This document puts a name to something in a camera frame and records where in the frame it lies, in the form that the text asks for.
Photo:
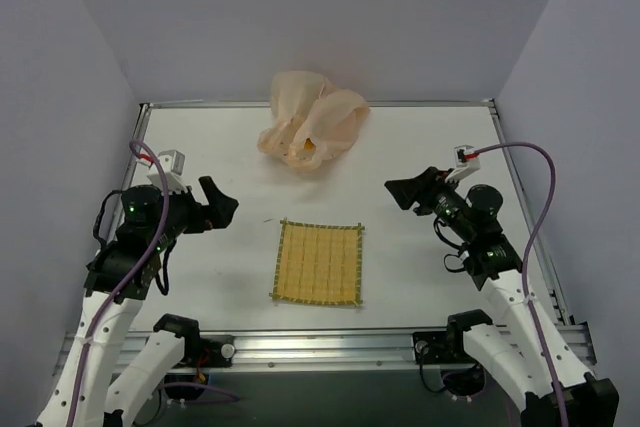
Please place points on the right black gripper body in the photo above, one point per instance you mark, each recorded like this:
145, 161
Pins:
423, 192

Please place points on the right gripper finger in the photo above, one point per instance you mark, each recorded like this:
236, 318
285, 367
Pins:
427, 178
407, 193

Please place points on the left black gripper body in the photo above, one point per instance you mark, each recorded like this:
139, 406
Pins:
206, 212

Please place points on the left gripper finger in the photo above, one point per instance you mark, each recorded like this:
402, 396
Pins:
222, 209
209, 189

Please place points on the translucent orange plastic bag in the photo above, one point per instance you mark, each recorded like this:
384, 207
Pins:
314, 121

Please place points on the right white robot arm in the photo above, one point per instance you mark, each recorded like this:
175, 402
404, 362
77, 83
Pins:
518, 344

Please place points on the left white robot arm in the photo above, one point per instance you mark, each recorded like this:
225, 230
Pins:
89, 392

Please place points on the woven bamboo mat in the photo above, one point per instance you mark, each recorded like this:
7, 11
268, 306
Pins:
319, 265

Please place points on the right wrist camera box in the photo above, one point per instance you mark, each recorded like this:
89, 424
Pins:
467, 163

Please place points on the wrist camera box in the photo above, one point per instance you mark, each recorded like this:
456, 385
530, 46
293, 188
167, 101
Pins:
172, 163
467, 163

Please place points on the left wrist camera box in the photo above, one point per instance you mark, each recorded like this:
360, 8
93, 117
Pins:
172, 163

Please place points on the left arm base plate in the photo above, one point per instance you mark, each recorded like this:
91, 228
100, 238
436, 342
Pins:
212, 352

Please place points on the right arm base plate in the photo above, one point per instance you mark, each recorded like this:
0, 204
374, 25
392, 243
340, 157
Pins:
433, 347

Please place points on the front aluminium rail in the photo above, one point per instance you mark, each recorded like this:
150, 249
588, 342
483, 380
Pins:
331, 350

